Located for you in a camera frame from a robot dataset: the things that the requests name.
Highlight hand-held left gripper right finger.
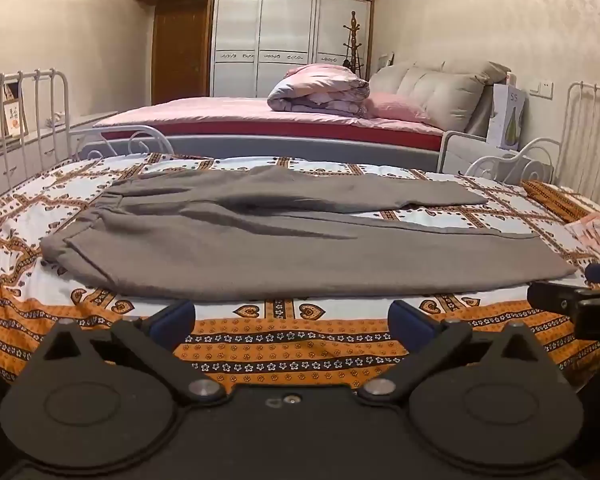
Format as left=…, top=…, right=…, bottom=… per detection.
left=358, top=299, right=547, bottom=407

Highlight wooden picture frame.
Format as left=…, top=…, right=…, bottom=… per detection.
left=0, top=82, right=29, bottom=139

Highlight grey pants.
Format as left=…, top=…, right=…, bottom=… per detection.
left=40, top=166, right=579, bottom=302

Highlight folded pink quilt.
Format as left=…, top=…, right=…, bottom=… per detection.
left=267, top=63, right=371, bottom=116

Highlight brown wooden door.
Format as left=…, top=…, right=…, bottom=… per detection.
left=151, top=0, right=212, bottom=106

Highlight low white cabinet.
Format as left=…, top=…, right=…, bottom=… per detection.
left=0, top=109, right=119, bottom=197

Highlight large bed with pink sheet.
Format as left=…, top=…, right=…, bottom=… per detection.
left=93, top=94, right=450, bottom=162

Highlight white metal bed frame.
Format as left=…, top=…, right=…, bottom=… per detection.
left=0, top=67, right=600, bottom=211

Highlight wooden coat rack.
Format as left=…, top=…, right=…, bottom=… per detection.
left=340, top=10, right=367, bottom=81

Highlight grey bedside table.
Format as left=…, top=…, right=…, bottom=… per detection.
left=439, top=130, right=522, bottom=177

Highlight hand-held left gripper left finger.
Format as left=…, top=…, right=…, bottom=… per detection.
left=44, top=299, right=227, bottom=407

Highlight pink pillow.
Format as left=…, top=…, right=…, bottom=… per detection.
left=362, top=92, right=437, bottom=124

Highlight heart patterned bedsheet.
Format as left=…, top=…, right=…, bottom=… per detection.
left=0, top=152, right=600, bottom=387

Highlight orange patterned pillow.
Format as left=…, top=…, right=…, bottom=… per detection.
left=522, top=179, right=600, bottom=224

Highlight white box with pear print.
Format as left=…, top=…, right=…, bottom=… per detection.
left=486, top=83, right=529, bottom=151

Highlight beige padded headboard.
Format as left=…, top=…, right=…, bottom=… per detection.
left=368, top=59, right=512, bottom=134

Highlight white wardrobe with wooden top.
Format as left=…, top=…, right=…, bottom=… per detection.
left=133, top=0, right=376, bottom=99

